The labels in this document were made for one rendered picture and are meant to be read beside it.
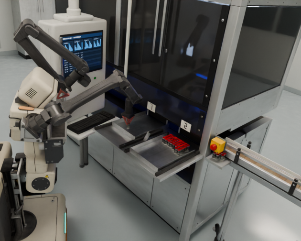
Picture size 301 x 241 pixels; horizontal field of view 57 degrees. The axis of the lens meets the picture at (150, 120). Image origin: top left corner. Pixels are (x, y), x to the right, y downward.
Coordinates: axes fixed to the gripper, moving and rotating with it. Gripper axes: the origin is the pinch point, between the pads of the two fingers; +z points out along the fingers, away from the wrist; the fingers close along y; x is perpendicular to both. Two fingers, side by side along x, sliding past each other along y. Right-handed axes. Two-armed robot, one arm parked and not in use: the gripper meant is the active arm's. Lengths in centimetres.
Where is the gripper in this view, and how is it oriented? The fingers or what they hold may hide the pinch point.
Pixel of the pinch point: (127, 123)
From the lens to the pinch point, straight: 203.5
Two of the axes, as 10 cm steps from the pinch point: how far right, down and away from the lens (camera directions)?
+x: -8.4, -3.4, 4.2
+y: 5.3, -3.7, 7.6
